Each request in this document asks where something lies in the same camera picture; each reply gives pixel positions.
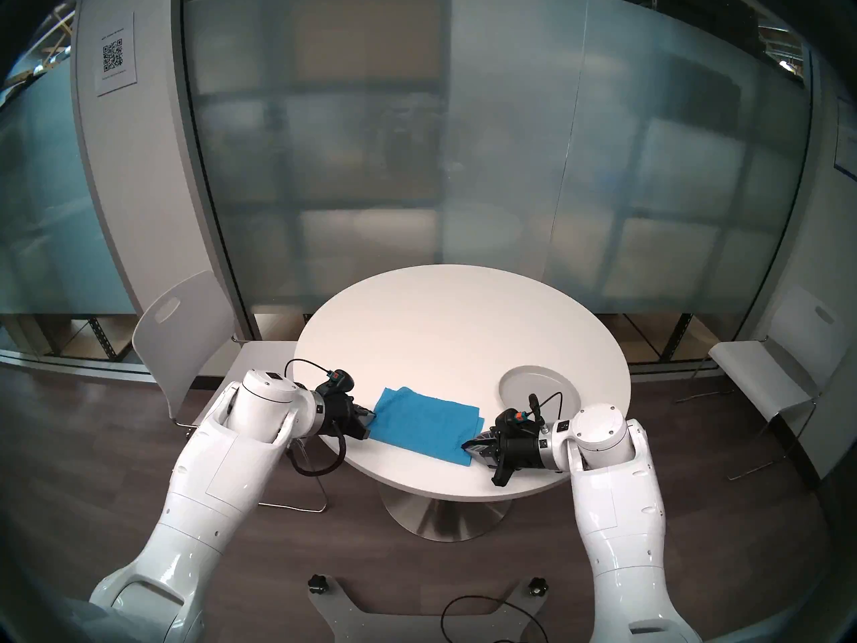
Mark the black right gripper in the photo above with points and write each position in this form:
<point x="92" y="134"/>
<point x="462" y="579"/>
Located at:
<point x="519" y="454"/>

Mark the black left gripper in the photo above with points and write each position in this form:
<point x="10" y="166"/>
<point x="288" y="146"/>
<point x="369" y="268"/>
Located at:
<point x="340" y="415"/>

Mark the blue cloth napkin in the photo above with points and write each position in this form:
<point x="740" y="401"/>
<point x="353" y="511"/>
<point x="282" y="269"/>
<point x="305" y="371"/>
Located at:
<point x="422" y="420"/>

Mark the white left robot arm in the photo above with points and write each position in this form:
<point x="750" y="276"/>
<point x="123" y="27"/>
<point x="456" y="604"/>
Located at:
<point x="214" y="487"/>

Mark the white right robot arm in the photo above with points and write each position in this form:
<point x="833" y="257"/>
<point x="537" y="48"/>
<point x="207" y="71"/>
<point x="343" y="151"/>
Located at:
<point x="622" y="514"/>

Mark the grey round plate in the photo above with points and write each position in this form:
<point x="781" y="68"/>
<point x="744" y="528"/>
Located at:
<point x="529" y="384"/>

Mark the black star knob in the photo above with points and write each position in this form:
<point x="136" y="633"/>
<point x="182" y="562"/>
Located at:
<point x="536" y="587"/>
<point x="317" y="583"/>

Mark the white plastic chair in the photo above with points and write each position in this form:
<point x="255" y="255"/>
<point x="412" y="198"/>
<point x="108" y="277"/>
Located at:
<point x="187" y="320"/>
<point x="756" y="374"/>

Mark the black shelving upright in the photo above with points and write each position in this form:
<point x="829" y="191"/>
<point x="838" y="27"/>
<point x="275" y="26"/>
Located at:
<point x="100" y="340"/>
<point x="677" y="340"/>

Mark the white QR code sign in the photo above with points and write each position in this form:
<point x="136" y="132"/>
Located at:
<point x="115" y="55"/>

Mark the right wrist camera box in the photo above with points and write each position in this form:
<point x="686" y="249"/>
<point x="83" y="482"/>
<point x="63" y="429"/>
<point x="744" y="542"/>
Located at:
<point x="510" y="420"/>

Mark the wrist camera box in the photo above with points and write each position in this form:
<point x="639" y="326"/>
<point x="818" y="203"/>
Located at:
<point x="510" y="420"/>
<point x="335" y="382"/>

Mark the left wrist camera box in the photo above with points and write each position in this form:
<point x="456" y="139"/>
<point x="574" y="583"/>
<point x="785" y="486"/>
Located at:
<point x="335" y="382"/>

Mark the steel table pedestal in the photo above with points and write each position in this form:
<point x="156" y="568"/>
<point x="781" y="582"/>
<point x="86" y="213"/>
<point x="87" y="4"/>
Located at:
<point x="435" y="521"/>

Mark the grey metal robot base plate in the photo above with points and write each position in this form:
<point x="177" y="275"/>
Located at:
<point x="333" y="608"/>

